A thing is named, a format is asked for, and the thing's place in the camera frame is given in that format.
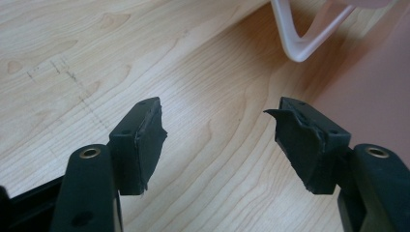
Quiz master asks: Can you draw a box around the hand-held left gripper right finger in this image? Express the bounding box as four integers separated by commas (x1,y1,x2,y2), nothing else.
263,96,410,232

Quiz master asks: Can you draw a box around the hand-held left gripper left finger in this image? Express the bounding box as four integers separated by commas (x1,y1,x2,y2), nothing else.
48,96,168,232

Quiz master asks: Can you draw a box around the white wire rack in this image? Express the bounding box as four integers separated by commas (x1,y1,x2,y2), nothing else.
270,0,393,63

